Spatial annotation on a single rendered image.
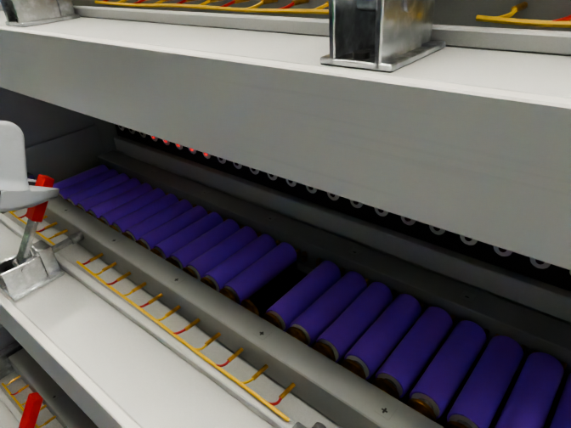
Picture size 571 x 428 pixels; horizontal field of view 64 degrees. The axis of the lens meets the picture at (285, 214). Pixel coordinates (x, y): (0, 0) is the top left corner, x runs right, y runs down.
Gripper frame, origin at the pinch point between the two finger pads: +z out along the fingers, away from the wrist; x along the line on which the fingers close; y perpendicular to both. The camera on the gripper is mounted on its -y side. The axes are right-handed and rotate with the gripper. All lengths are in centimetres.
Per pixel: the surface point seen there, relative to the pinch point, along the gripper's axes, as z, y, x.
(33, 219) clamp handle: 0.1, -1.6, -0.6
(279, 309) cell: 6.9, -1.3, -19.7
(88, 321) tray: 1.6, -6.7, -8.1
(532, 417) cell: 8.3, -0.6, -34.2
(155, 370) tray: 1.8, -6.6, -15.5
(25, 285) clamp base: 0.3, -6.8, -1.0
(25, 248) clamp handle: 0.0, -4.0, -0.4
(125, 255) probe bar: 4.4, -2.3, -6.6
